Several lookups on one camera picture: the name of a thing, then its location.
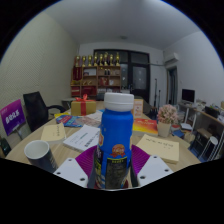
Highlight white air conditioner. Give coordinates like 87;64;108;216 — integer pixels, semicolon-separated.
163;51;180;65

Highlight yellow gift box red ribbon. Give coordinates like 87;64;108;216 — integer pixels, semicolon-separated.
70;94;97;117

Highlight blue bottle with white cap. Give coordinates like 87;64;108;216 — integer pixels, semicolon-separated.
94;92;135;190

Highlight small tan box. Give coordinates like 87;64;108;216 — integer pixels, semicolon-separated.
132;98;145;118

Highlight pink flowers in white pot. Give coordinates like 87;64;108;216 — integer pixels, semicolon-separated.
156;104;179;138

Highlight white round stool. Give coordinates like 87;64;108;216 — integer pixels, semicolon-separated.
199;135;219;162

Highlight blue colourful book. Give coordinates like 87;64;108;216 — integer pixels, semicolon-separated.
55;114;83;128

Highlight wooden shelf unit with trophies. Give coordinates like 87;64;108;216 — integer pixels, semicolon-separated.
69;52;122;98

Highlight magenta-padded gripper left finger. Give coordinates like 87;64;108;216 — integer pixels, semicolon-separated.
53;144;101;189

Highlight black cup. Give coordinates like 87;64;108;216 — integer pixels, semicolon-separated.
23;139;58;174

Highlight black office chair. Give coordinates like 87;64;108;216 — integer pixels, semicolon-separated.
22;91;66;133

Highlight black backpack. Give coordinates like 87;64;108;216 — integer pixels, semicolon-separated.
0;137;12;157

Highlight cluttered wooden side desk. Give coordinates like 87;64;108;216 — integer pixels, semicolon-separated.
178;99;224;155

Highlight black tripod stand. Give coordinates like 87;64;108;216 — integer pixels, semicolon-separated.
153;78;161;112

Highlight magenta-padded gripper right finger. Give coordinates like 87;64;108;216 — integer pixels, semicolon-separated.
129;143;174;188

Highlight orange red book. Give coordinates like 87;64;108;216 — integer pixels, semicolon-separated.
132;117;159;136

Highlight computer monitor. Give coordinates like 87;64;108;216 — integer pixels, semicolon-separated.
181;88;196;104

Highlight purple sign board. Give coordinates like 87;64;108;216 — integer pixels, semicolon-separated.
0;98;27;137

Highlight white printed booklet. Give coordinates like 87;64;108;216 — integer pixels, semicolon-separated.
63;124;101;152

